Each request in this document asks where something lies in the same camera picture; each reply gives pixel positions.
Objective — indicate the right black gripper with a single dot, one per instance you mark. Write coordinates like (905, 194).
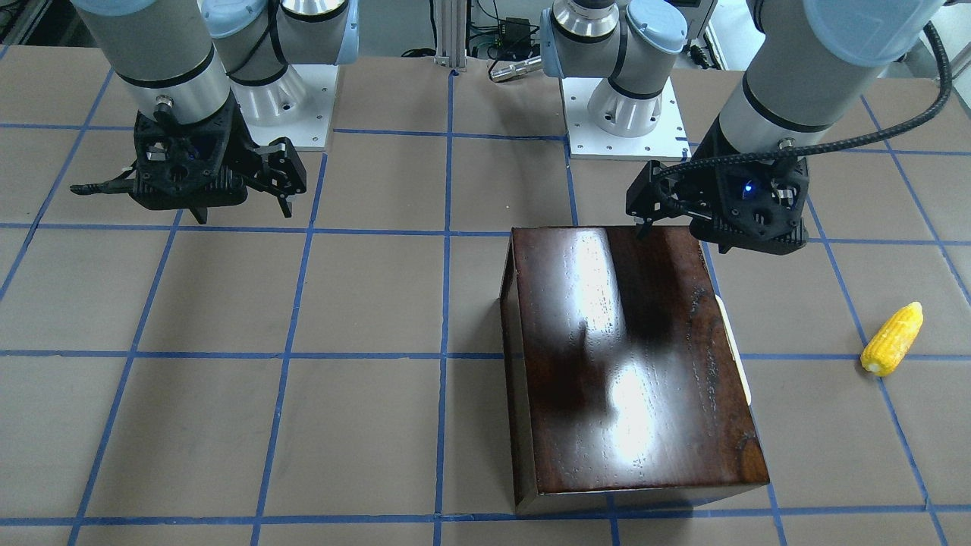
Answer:
(244, 149)

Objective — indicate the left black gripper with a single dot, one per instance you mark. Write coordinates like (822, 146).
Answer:
(702, 179)

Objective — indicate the wooden drawer with white handle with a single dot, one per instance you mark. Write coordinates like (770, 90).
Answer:
(736, 355)

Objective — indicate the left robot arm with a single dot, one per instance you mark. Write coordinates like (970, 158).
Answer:
(816, 59)

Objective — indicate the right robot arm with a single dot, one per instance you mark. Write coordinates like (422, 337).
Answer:
(218, 93)

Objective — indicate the yellow corn cob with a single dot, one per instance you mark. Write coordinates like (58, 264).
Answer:
(888, 347)

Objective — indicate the dark wooden cabinet box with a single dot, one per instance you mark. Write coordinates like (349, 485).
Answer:
(622, 385)

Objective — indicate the silver flashlight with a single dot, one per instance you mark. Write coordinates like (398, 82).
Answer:
(515, 70)

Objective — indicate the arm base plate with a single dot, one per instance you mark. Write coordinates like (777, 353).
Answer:
(602, 124)
(299, 106)

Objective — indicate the aluminium frame post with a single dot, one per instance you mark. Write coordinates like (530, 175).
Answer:
(451, 32)

